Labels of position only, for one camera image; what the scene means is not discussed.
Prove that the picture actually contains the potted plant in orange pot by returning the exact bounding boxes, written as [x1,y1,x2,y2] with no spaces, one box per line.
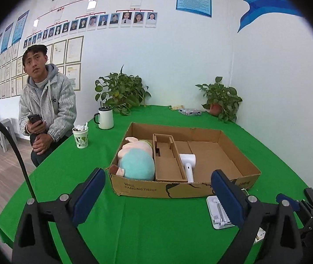
[195,76,243,124]

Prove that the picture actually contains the blue wave wall decal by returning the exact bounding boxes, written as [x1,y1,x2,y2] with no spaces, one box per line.
[237,0,305,33]

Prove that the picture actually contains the black cable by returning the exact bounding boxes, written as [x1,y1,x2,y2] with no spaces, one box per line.
[0,110,36,200]

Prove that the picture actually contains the white tray with small parts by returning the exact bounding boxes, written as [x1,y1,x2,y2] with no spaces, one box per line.
[206,195,235,230]

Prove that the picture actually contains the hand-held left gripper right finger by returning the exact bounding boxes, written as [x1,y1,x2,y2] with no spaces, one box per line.
[211,170,302,264]

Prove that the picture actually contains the white flat packet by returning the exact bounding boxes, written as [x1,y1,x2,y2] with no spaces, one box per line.
[178,108,202,116]

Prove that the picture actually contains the green tablecloth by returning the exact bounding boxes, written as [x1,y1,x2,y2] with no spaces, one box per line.
[0,104,313,264]

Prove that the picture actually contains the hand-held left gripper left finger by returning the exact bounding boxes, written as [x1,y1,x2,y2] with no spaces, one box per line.
[12,167,106,264]

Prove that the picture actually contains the large leafy potted plant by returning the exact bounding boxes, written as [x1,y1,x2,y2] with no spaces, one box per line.
[95,65,152,116]

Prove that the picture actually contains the wall chart of portrait photos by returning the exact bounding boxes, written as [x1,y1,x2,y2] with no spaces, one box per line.
[23,0,158,48]

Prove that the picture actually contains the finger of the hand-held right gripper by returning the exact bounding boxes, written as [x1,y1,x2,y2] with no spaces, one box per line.
[276,193,301,212]

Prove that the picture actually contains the green printed paper cup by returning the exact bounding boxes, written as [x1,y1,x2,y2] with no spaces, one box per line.
[72,121,89,149]

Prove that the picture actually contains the narrow brown cardboard box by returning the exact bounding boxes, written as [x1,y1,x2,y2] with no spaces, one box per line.
[152,133,188,182]

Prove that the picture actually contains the pink pig plush toy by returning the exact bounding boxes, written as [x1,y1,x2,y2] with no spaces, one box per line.
[110,137,156,181]

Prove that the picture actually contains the row of blue wall posters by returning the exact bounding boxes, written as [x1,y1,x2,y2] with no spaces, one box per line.
[0,9,30,73]

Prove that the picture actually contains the large cardboard box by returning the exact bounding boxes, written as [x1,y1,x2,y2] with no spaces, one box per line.
[106,122,262,198]

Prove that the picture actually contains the group of framed wall certificates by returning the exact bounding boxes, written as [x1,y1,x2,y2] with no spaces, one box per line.
[0,36,85,99]

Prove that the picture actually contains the white hair dryer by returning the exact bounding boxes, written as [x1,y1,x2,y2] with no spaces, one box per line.
[179,153,195,183]

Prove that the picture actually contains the white mug with black lid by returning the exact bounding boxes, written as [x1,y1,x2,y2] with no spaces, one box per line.
[94,107,115,130]

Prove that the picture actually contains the grey plastic stool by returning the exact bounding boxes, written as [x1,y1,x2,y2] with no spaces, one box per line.
[0,118,17,152]

